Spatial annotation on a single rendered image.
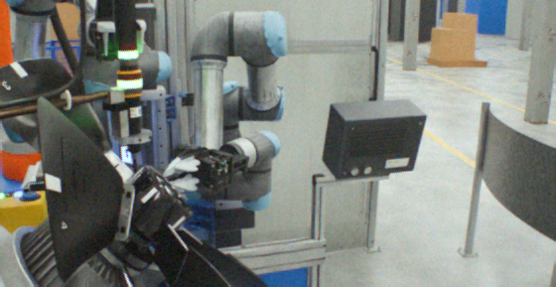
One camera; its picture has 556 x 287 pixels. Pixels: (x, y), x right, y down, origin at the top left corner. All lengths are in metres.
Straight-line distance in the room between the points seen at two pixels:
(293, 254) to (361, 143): 0.38
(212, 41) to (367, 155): 0.53
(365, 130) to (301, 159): 1.65
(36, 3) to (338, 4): 1.92
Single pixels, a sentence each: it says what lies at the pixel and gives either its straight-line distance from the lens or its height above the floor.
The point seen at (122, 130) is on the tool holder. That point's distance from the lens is 0.98.
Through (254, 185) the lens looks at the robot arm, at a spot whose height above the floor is 1.10.
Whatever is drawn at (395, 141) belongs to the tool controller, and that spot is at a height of 1.15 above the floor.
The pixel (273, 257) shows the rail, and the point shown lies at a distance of 1.57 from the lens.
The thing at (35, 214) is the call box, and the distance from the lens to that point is 1.40.
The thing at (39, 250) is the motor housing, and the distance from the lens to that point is 0.94.
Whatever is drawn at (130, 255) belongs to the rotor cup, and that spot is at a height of 1.14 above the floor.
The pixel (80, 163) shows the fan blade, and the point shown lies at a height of 1.34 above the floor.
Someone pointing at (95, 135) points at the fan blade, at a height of 1.31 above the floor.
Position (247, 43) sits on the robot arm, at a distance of 1.38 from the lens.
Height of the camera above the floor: 1.55
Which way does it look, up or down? 17 degrees down
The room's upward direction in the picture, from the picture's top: straight up
